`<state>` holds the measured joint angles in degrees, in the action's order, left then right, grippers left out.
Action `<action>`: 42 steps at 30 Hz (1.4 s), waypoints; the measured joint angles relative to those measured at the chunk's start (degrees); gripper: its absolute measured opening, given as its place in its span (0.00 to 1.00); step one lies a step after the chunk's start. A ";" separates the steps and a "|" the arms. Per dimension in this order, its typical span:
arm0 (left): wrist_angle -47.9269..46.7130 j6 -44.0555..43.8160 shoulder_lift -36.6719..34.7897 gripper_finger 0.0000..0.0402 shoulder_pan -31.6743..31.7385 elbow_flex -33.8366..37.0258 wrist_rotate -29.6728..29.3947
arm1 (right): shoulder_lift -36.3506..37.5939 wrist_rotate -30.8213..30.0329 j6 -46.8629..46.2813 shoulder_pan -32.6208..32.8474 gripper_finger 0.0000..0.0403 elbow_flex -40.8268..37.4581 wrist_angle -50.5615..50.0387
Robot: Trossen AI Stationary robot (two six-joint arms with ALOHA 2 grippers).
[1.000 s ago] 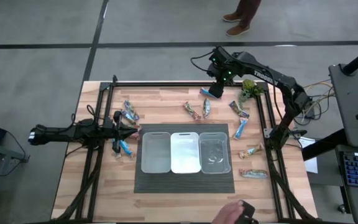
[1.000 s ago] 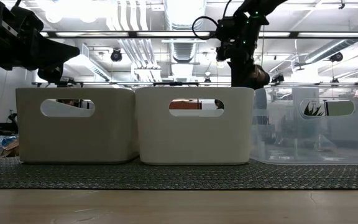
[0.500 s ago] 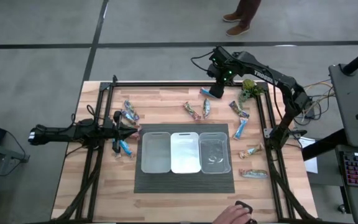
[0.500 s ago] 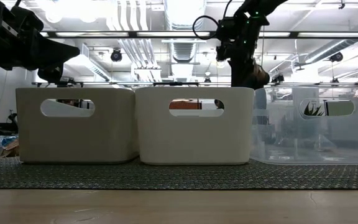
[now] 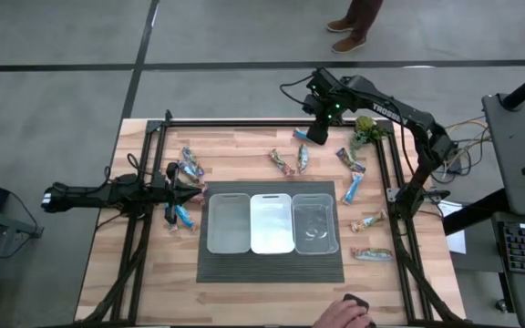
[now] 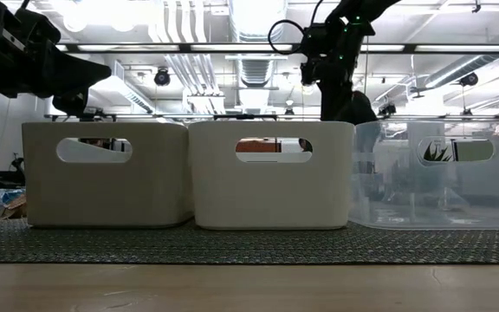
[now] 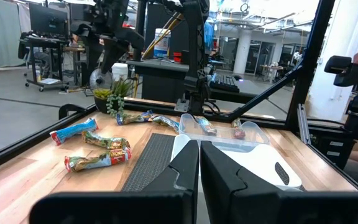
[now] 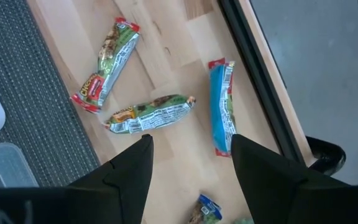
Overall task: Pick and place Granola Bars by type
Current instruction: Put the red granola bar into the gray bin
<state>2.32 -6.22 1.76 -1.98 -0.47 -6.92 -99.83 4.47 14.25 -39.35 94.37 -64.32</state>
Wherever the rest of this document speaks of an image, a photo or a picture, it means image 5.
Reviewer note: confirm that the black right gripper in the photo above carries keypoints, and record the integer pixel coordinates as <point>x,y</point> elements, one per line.
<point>322,102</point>

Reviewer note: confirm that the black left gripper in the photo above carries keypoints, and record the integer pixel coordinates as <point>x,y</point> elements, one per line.
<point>167,193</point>

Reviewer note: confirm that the blue purple granola bar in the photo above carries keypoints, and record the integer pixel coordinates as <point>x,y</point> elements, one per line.
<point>299,134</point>

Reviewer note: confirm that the green silver granola bar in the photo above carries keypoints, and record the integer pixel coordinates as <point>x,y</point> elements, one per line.
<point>302,158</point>

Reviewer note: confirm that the purple green granola bar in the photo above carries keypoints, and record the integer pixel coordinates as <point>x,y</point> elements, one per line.
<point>350,160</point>
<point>193,160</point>

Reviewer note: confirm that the light blue granola bar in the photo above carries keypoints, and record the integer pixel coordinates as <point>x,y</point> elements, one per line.
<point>172,228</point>
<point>184,216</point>
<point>353,187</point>

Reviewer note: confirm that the orange cream granola bar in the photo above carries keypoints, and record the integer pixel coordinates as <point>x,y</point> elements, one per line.
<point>368,221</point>

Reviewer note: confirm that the green orange granola bar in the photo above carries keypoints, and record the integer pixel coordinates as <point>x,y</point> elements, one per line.
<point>372,253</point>

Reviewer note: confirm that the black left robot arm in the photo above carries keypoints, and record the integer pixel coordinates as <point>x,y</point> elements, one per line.
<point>89,195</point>

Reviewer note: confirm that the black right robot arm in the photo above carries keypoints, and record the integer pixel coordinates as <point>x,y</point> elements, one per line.
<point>399,116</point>

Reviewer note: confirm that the blue denim garment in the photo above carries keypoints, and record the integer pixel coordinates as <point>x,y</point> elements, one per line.
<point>181,167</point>

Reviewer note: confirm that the small potted succulent plant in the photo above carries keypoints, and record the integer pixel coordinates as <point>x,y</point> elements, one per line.
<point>366,132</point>

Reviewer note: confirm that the grey plastic bin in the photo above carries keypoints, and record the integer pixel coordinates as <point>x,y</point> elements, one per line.
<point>228,228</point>

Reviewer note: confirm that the clear plastic bin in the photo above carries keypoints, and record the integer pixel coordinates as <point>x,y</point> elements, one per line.
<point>315,214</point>

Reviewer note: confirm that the white plastic bin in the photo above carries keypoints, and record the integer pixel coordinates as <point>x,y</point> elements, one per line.
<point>271,228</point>

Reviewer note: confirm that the dark woven placemat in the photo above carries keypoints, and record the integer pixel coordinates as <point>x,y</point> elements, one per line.
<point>267,269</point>

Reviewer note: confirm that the person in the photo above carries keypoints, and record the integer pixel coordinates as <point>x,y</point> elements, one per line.
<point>358,23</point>

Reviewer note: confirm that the black power brick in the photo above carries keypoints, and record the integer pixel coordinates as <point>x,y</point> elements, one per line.
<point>455,166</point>

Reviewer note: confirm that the white paper sheet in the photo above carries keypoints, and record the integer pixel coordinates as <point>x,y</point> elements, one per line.
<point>455,228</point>

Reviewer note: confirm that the black handheld device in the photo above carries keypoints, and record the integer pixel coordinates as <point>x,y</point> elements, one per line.
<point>356,301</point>

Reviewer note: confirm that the black diagonal support bar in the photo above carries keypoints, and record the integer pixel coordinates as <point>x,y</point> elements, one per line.
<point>472,213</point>

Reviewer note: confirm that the person's hand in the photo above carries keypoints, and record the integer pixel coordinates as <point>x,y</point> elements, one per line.
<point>340,316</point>

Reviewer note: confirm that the dark grey desk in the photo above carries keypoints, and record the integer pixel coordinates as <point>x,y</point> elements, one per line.
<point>513,150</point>

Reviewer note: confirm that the black caster wheel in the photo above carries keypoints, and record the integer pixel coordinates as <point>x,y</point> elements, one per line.
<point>501,304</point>

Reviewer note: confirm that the black aluminium table frame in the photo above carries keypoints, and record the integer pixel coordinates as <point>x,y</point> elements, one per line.
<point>267,123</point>

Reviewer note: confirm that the silver bracket plate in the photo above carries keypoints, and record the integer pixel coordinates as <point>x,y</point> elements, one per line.
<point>392,193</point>

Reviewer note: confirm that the black frame clamp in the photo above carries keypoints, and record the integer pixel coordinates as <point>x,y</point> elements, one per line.
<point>433,194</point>

